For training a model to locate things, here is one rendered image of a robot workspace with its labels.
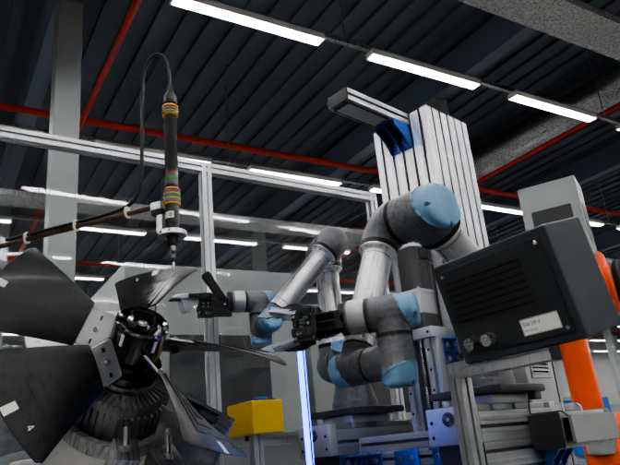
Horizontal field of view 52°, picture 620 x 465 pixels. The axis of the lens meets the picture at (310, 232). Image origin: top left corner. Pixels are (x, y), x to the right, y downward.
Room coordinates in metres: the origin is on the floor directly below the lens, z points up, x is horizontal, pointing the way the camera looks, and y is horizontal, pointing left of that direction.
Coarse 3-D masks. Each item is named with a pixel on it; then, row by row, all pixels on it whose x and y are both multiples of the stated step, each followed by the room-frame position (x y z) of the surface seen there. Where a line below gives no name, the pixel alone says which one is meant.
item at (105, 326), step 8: (96, 312) 1.41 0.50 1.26; (104, 312) 1.41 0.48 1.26; (88, 320) 1.41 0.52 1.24; (96, 320) 1.41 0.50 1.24; (104, 320) 1.41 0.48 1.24; (112, 320) 1.41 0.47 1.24; (88, 328) 1.41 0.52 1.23; (104, 328) 1.41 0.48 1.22; (80, 336) 1.41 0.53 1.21; (88, 336) 1.41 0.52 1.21; (96, 336) 1.41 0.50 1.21; (104, 336) 1.41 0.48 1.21; (80, 344) 1.41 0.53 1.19; (88, 344) 1.41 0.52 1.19
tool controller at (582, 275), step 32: (544, 224) 0.97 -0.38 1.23; (576, 224) 1.02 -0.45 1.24; (480, 256) 1.08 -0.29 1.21; (512, 256) 1.03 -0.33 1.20; (544, 256) 0.99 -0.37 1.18; (576, 256) 1.00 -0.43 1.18; (448, 288) 1.16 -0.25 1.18; (480, 288) 1.10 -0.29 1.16; (512, 288) 1.06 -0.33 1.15; (544, 288) 1.01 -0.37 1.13; (576, 288) 0.99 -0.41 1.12; (480, 320) 1.13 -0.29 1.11; (512, 320) 1.08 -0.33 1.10; (544, 320) 1.03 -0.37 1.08; (576, 320) 1.00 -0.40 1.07; (608, 320) 1.03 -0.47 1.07; (480, 352) 1.16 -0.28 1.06; (512, 352) 1.11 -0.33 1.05
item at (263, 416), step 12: (228, 408) 1.96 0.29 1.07; (240, 408) 1.89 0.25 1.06; (252, 408) 1.84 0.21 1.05; (264, 408) 1.86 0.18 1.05; (276, 408) 1.88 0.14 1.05; (240, 420) 1.90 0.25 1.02; (252, 420) 1.84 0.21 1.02; (264, 420) 1.86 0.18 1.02; (276, 420) 1.88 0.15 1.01; (240, 432) 1.90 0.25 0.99; (252, 432) 1.84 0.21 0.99; (264, 432) 1.86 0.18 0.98; (276, 432) 1.89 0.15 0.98
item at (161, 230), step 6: (150, 204) 1.49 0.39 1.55; (156, 204) 1.48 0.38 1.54; (150, 210) 1.49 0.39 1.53; (156, 210) 1.47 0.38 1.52; (162, 210) 1.48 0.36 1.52; (156, 216) 1.48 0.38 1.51; (162, 216) 1.48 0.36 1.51; (156, 222) 1.48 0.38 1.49; (162, 222) 1.48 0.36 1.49; (162, 228) 1.48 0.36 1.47; (168, 228) 1.45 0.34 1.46; (174, 228) 1.45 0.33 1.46; (180, 228) 1.46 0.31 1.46; (162, 234) 1.46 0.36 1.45; (168, 234) 1.46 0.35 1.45; (180, 234) 1.47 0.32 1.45; (186, 234) 1.48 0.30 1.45
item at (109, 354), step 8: (96, 344) 1.33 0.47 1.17; (104, 344) 1.34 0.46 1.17; (112, 344) 1.36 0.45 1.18; (96, 352) 1.33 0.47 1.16; (104, 352) 1.35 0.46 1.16; (112, 352) 1.36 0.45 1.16; (96, 360) 1.33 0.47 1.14; (104, 360) 1.35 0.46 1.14; (112, 360) 1.37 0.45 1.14; (104, 368) 1.35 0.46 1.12; (112, 368) 1.37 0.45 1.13; (120, 368) 1.39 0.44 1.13; (104, 376) 1.35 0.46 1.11; (120, 376) 1.39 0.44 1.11; (104, 384) 1.35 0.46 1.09
